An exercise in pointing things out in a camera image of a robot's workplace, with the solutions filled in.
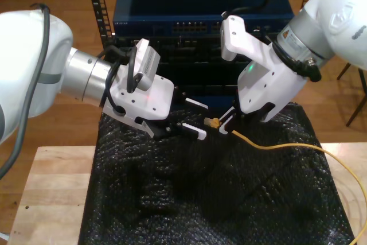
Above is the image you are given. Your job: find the yellow network cable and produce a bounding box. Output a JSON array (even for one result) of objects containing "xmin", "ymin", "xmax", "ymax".
[{"xmin": 203, "ymin": 116, "xmax": 367, "ymax": 245}]

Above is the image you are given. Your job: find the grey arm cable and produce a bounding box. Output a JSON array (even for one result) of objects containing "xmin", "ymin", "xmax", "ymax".
[{"xmin": 0, "ymin": 2, "xmax": 52, "ymax": 180}]

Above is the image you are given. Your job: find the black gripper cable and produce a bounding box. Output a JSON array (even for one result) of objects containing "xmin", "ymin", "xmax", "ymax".
[
  {"xmin": 263, "ymin": 35, "xmax": 322, "ymax": 83},
  {"xmin": 100, "ymin": 58, "xmax": 127, "ymax": 115}
]

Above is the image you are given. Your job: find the dark wooden chair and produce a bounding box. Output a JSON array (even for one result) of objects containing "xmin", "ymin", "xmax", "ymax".
[{"xmin": 337, "ymin": 63, "xmax": 367, "ymax": 127}]

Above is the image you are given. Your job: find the black bubble-wrap mat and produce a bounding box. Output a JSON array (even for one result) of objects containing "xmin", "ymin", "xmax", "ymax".
[{"xmin": 77, "ymin": 101, "xmax": 355, "ymax": 245}]

